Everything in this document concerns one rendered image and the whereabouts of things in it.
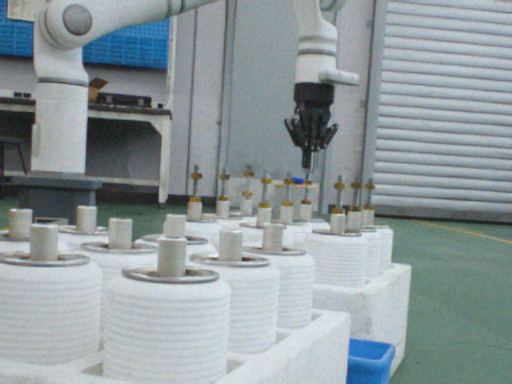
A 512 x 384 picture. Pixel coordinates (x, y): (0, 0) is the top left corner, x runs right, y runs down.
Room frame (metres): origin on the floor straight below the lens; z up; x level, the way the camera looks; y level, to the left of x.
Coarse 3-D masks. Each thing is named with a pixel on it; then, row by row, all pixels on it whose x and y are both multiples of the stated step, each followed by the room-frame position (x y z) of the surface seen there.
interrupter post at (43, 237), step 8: (32, 224) 0.58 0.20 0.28; (40, 224) 0.59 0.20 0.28; (48, 224) 0.59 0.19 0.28; (32, 232) 0.58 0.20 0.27; (40, 232) 0.58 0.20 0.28; (48, 232) 0.58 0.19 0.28; (56, 232) 0.59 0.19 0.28; (32, 240) 0.58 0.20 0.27; (40, 240) 0.58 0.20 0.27; (48, 240) 0.58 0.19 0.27; (56, 240) 0.59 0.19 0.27; (32, 248) 0.58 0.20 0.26; (40, 248) 0.58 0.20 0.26; (48, 248) 0.58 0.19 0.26; (56, 248) 0.59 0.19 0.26; (32, 256) 0.58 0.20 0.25; (40, 256) 0.58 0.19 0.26; (48, 256) 0.58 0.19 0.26; (56, 256) 0.59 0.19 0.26
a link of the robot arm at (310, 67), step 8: (304, 56) 1.31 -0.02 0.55; (312, 56) 1.30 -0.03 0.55; (320, 56) 1.30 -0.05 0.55; (328, 56) 1.30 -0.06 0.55; (296, 64) 1.32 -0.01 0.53; (304, 64) 1.30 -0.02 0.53; (312, 64) 1.30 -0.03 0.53; (320, 64) 1.30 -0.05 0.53; (328, 64) 1.30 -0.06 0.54; (296, 72) 1.32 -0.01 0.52; (304, 72) 1.30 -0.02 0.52; (312, 72) 1.30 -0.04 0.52; (320, 72) 1.26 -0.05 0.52; (328, 72) 1.25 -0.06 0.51; (336, 72) 1.26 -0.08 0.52; (344, 72) 1.28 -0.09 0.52; (296, 80) 1.32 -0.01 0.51; (304, 80) 1.30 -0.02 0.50; (312, 80) 1.30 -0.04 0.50; (320, 80) 1.29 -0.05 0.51; (328, 80) 1.27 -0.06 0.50; (336, 80) 1.26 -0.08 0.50; (344, 80) 1.28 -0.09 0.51; (352, 80) 1.29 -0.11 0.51
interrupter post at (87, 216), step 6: (78, 210) 0.84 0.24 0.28; (84, 210) 0.84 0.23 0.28; (90, 210) 0.84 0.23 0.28; (96, 210) 0.85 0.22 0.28; (78, 216) 0.84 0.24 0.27; (84, 216) 0.84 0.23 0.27; (90, 216) 0.84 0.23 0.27; (96, 216) 0.85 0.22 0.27; (78, 222) 0.84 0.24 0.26; (84, 222) 0.84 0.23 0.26; (90, 222) 0.84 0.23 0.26; (96, 222) 0.85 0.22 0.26; (78, 228) 0.84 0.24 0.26; (84, 228) 0.84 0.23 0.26; (90, 228) 0.84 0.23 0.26
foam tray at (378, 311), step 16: (384, 272) 1.21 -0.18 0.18; (400, 272) 1.23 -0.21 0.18; (320, 288) 1.00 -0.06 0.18; (336, 288) 1.00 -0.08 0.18; (352, 288) 1.01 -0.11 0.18; (368, 288) 1.02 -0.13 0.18; (384, 288) 1.06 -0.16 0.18; (400, 288) 1.22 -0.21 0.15; (320, 304) 1.00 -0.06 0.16; (336, 304) 0.99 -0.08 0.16; (352, 304) 0.98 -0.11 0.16; (368, 304) 0.98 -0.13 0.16; (384, 304) 1.07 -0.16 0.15; (400, 304) 1.24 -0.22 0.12; (352, 320) 0.98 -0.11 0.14; (368, 320) 0.98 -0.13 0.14; (384, 320) 1.08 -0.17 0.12; (400, 320) 1.26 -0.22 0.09; (352, 336) 0.98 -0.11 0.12; (368, 336) 0.98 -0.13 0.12; (384, 336) 1.09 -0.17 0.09; (400, 336) 1.27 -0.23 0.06; (400, 352) 1.29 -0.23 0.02
